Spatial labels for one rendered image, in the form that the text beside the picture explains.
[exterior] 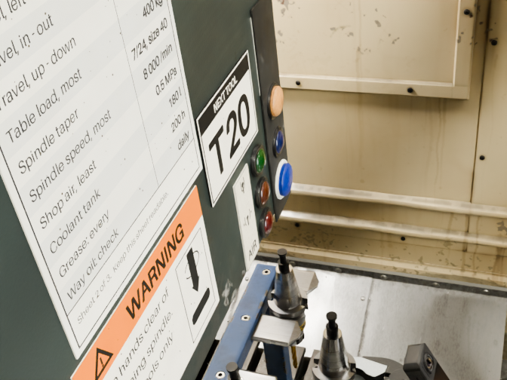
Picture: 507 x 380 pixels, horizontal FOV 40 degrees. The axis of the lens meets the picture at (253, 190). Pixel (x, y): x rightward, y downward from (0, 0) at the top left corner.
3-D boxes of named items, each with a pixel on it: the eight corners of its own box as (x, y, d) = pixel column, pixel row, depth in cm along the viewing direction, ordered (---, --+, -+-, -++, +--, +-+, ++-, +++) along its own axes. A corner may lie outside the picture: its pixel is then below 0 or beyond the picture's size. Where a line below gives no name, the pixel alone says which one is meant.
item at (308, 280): (322, 274, 115) (321, 271, 115) (314, 297, 111) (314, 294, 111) (282, 268, 118) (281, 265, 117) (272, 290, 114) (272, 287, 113)
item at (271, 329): (305, 323, 107) (304, 320, 107) (295, 349, 103) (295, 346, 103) (262, 316, 109) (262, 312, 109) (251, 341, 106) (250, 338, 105)
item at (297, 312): (276, 293, 114) (275, 283, 113) (311, 298, 112) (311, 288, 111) (265, 321, 109) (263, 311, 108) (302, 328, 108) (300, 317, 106)
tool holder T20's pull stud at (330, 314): (327, 327, 95) (326, 310, 93) (339, 329, 95) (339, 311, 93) (325, 337, 94) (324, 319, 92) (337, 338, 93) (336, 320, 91)
